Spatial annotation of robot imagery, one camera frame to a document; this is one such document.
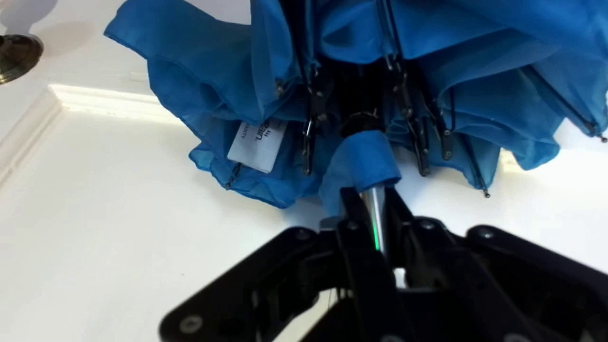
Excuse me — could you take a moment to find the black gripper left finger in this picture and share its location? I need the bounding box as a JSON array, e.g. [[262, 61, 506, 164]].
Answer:
[[158, 184, 407, 342]]

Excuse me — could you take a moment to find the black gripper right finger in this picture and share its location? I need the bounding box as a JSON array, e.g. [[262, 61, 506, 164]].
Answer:
[[384, 188, 608, 342]]

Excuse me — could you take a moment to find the blue folding umbrella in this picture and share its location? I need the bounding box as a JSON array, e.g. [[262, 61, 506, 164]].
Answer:
[[103, 0, 608, 255]]

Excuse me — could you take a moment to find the white panel door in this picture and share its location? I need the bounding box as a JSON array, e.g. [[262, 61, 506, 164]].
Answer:
[[0, 0, 608, 342]]

